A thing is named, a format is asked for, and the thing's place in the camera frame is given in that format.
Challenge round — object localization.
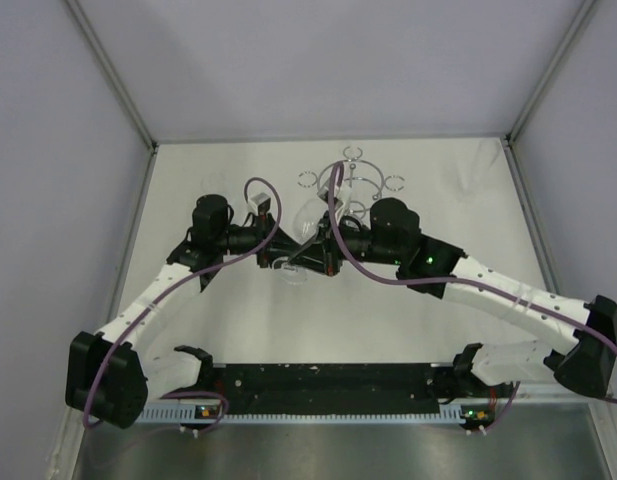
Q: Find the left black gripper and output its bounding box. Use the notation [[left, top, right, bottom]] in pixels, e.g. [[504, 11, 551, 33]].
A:
[[216, 211, 301, 268]]

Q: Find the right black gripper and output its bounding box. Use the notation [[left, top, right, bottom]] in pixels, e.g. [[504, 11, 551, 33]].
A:
[[289, 209, 403, 278]]

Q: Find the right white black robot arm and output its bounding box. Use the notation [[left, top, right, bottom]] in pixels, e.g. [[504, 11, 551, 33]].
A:
[[293, 198, 617, 400]]

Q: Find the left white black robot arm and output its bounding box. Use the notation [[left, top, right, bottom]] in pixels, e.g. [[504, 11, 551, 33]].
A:
[[65, 194, 299, 429]]

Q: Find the chrome wine glass rack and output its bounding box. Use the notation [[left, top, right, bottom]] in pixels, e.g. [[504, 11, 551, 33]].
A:
[[294, 145, 406, 223]]

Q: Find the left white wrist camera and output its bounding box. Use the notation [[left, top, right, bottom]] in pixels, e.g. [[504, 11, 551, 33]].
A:
[[247, 192, 272, 216]]

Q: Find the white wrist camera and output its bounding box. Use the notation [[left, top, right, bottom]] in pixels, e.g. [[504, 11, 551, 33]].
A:
[[317, 183, 352, 211], [247, 192, 272, 216]]

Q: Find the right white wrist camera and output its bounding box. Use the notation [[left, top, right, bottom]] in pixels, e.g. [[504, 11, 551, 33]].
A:
[[317, 183, 352, 211]]

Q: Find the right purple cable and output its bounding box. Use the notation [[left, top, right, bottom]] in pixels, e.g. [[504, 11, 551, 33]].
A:
[[327, 162, 617, 405]]

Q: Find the purple cable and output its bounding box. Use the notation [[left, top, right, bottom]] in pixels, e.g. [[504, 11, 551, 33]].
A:
[[82, 177, 284, 429], [327, 162, 617, 405]]

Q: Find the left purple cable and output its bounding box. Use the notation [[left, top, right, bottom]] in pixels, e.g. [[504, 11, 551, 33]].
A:
[[82, 177, 284, 429]]

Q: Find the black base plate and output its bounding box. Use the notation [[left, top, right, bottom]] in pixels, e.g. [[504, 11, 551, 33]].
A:
[[180, 363, 513, 415]]

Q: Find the grey slotted cable duct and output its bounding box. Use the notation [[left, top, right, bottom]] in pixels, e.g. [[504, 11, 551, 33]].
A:
[[136, 401, 492, 427]]

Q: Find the aluminium frame post right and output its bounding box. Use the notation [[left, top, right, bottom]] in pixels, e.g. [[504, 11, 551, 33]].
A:
[[505, 0, 597, 146]]

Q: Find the aluminium frame post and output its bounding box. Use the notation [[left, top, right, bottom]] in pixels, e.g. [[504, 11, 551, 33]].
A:
[[62, 0, 159, 151], [505, 0, 597, 146]]

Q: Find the aluminium frame post left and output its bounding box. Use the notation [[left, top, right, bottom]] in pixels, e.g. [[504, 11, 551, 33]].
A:
[[62, 0, 159, 151]]

